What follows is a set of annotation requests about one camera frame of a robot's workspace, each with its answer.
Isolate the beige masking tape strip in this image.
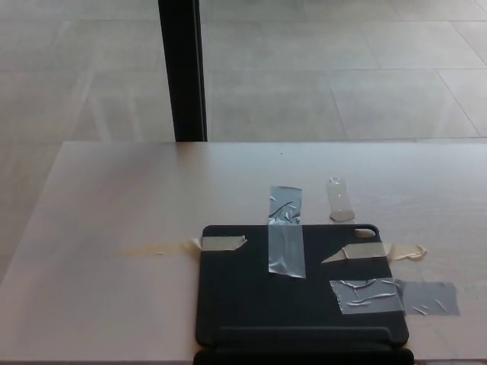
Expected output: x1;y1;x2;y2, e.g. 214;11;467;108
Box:
113;235;247;256
320;243;428;264

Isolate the small clear plastic vial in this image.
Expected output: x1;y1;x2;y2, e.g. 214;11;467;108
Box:
326;176;356;223

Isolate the black folding tablet cover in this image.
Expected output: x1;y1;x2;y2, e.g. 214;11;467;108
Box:
193;224;415;365

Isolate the wide grey duct tape strip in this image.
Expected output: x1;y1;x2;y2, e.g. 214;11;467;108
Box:
329;277;460;317

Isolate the long grey duct tape strip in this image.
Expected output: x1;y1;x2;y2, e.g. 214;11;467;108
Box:
267;185;307;280

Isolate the black vertical frame post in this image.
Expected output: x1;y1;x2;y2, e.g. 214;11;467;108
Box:
158;0;208;143

